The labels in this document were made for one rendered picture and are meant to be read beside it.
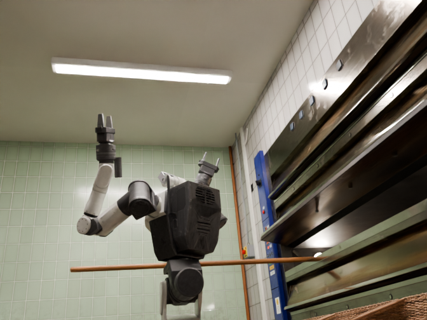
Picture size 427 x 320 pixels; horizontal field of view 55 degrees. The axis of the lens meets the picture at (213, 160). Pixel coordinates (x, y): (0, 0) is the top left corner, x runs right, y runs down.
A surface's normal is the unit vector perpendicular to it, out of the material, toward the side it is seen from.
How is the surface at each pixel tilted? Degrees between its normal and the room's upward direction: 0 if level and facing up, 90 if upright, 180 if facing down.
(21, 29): 180
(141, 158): 90
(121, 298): 90
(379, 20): 90
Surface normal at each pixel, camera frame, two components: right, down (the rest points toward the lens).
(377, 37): -0.97, -0.02
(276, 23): 0.08, 0.90
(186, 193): -0.69, -0.25
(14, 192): 0.22, -0.43
